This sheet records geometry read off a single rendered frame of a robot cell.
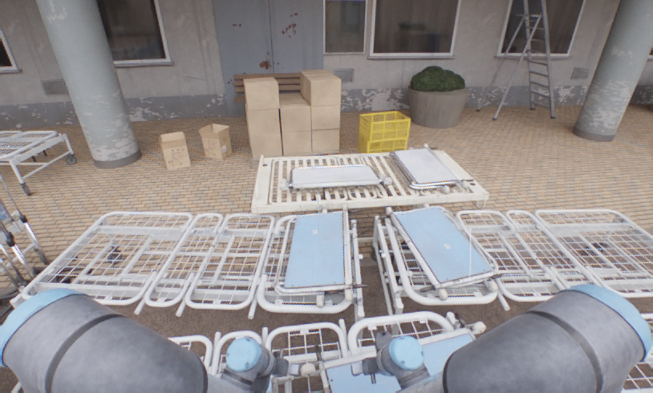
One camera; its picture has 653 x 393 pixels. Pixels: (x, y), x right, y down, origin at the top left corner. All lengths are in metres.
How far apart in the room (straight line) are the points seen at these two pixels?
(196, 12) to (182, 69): 1.03
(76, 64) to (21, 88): 3.31
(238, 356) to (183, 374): 0.52
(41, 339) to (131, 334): 0.10
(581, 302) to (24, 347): 0.70
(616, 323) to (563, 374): 0.11
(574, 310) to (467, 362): 0.15
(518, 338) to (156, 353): 0.44
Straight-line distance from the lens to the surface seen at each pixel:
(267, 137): 4.25
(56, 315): 0.53
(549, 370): 0.47
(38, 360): 0.52
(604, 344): 0.52
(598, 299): 0.56
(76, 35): 4.88
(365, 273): 2.71
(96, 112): 5.00
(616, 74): 6.75
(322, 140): 4.41
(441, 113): 6.00
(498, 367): 0.47
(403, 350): 1.00
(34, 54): 7.80
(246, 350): 1.00
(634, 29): 6.71
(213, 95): 6.74
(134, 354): 0.47
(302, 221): 2.31
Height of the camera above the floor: 1.89
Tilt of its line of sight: 30 degrees down
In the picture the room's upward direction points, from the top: straight up
